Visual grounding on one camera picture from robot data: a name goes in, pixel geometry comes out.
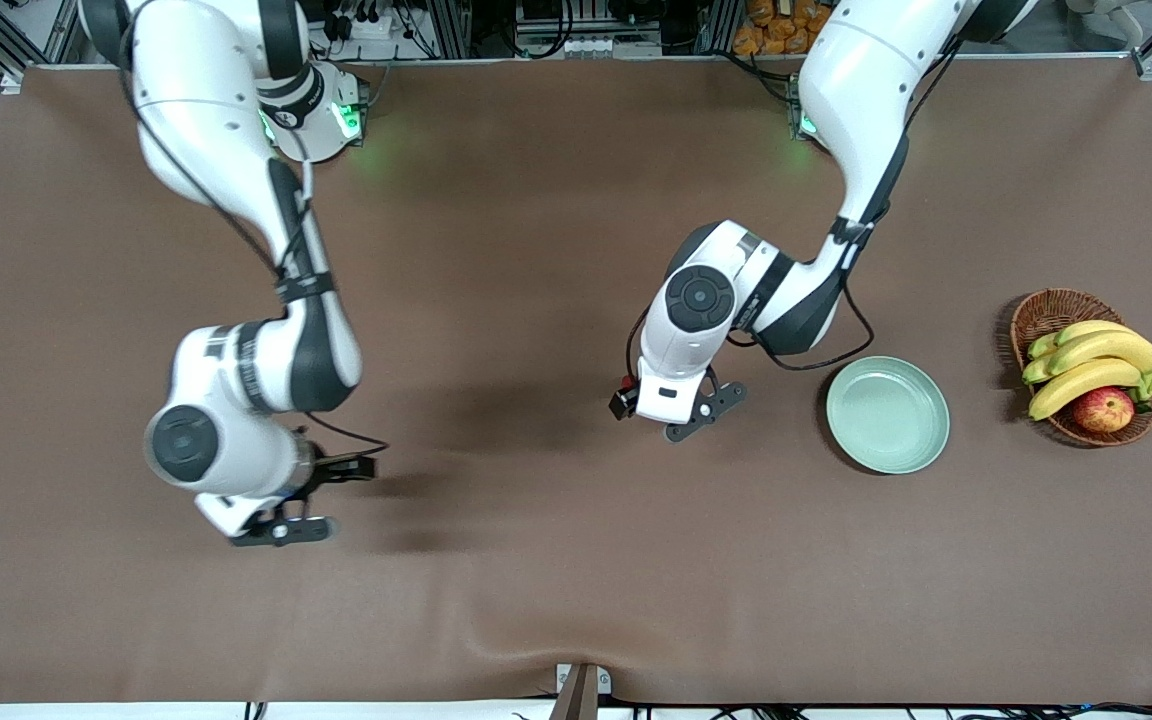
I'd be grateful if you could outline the grey metal camera mount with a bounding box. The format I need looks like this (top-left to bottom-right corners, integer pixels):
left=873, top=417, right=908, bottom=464
left=548, top=662, right=614, bottom=720

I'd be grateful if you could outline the yellow banana bunch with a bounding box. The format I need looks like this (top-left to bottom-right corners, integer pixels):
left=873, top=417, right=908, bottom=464
left=1022, top=320, right=1152, bottom=422

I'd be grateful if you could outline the red apple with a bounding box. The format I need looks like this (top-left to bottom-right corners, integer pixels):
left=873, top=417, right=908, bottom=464
left=1072, top=386, right=1136, bottom=434

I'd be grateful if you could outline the long white power strip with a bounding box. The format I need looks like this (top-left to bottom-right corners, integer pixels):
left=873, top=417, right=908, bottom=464
left=554, top=36, right=664, bottom=58

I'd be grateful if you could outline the pale green round plate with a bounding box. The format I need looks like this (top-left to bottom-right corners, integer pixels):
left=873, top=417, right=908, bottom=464
left=826, top=356, right=951, bottom=475

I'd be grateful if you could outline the white power strip with plugs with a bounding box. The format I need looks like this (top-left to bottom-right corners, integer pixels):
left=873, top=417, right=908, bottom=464
left=331, top=12, right=395, bottom=43

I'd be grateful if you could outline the orange bread rolls pile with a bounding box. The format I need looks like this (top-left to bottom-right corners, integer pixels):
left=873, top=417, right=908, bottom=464
left=733, top=0, right=837, bottom=56

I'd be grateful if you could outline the brown table cover sheet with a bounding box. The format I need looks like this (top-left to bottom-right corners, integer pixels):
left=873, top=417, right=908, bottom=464
left=0, top=55, right=1152, bottom=706

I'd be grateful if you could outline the brown wicker basket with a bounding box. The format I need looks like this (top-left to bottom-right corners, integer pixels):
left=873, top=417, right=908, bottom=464
left=1010, top=289, right=1152, bottom=448

